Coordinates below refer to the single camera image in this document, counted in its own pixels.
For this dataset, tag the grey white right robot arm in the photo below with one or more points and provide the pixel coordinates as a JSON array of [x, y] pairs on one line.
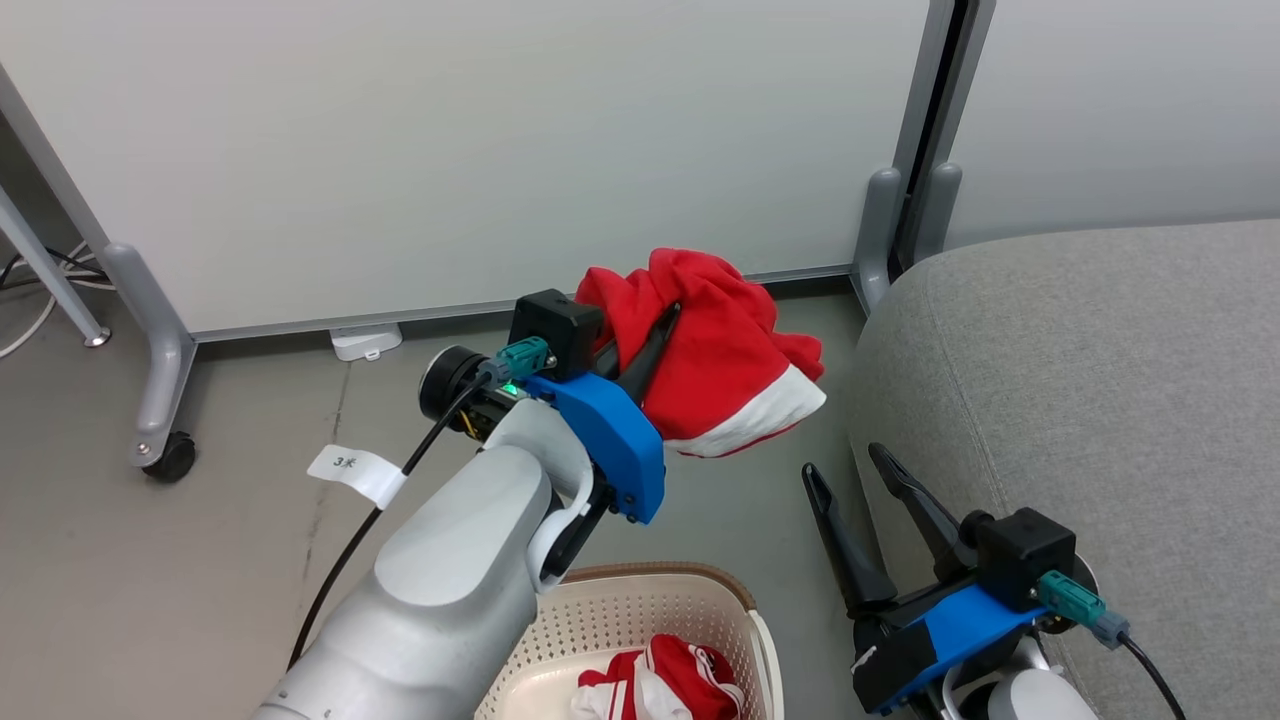
[[1040, 695]]

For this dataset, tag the white power adapter box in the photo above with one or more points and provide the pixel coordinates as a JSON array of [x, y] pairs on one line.
[[366, 341]]

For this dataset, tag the narrow white partition panel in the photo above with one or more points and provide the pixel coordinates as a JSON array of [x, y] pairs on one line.
[[1120, 110]]

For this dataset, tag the teal camera connector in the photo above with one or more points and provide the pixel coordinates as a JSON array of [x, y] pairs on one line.
[[520, 358], [1075, 605]]

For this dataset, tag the red white striped garment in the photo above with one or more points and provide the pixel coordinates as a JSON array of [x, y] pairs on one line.
[[680, 675]]

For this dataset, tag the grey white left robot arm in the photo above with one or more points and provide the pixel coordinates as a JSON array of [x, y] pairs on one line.
[[450, 590]]

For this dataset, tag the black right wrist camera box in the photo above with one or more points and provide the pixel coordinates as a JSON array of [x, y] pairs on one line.
[[1025, 555]]

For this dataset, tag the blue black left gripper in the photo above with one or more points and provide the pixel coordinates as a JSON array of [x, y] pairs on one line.
[[615, 450]]

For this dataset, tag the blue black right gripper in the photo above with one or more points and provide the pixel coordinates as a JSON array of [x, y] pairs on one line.
[[945, 635]]

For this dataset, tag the grey partition foot post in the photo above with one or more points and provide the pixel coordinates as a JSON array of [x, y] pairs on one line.
[[938, 210], [878, 235]]

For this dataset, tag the cream perforated laundry basket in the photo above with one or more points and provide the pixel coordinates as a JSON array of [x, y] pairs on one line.
[[610, 620]]

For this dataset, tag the black caster wheel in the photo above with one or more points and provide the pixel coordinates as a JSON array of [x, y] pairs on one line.
[[172, 458]]

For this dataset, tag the grey metal table leg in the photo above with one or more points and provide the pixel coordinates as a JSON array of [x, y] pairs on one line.
[[50, 270]]

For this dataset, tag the wide white partition panel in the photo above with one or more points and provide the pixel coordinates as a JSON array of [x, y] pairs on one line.
[[450, 150]]

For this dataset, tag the grey fabric sofa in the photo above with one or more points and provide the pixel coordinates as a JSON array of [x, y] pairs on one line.
[[1100, 420]]

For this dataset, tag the teal right camera connector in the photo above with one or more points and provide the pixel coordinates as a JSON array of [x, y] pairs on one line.
[[1075, 605]]

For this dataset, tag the red garment with white hem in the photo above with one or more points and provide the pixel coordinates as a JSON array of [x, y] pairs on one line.
[[715, 360]]

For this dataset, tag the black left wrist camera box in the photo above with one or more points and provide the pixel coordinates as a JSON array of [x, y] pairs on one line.
[[555, 325]]

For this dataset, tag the teal left camera connector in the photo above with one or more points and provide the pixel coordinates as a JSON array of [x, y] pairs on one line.
[[520, 358]]

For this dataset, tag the grey partition leg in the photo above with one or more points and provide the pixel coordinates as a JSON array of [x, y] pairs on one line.
[[150, 340]]

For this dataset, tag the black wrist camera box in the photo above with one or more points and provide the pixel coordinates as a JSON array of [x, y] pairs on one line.
[[555, 325], [1025, 555]]

